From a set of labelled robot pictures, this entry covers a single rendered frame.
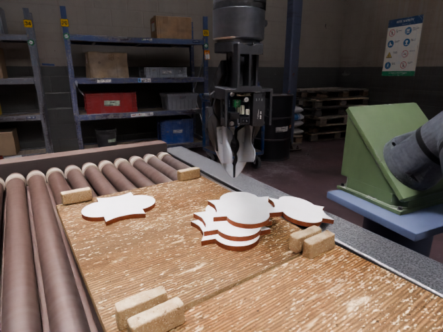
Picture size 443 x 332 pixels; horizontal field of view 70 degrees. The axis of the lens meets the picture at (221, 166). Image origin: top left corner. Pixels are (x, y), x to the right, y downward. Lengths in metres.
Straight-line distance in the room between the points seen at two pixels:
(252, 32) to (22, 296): 0.47
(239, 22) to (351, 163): 0.60
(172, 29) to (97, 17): 1.11
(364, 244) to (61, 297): 0.48
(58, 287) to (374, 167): 0.74
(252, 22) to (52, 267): 0.46
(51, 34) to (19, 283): 4.71
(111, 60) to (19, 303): 4.18
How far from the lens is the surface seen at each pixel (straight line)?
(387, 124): 0.99
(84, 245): 0.56
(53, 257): 0.59
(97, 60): 4.52
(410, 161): 0.86
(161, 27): 4.64
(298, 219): 0.61
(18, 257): 0.61
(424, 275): 0.58
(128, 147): 1.13
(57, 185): 0.92
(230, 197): 0.62
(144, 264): 0.49
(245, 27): 0.46
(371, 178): 0.91
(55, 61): 5.11
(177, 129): 4.75
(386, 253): 0.61
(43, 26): 5.14
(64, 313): 0.47
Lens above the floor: 1.21
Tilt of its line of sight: 17 degrees down
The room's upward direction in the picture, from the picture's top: straight up
